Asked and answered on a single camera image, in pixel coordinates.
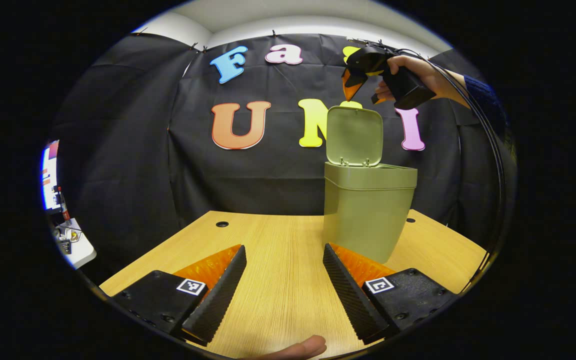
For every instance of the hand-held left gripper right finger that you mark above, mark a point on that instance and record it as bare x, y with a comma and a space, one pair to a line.
350, 297

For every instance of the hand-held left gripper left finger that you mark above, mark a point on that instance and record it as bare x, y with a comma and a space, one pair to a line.
220, 295

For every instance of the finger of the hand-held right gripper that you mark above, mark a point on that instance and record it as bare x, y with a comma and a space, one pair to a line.
379, 99
352, 85

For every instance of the green desktop garbage bin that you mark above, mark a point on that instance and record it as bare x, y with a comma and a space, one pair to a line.
365, 215

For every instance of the wooden desktop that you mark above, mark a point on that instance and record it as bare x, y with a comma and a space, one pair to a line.
278, 270

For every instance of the black backdrop cloth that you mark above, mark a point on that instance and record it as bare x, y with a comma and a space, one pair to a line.
248, 185

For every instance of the white side table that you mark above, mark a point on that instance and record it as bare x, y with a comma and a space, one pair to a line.
80, 252

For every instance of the small black device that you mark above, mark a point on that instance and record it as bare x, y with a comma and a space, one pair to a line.
65, 247

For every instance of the red pen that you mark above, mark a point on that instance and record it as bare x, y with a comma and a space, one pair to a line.
64, 207

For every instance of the computer monitor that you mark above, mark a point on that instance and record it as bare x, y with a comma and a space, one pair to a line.
49, 175

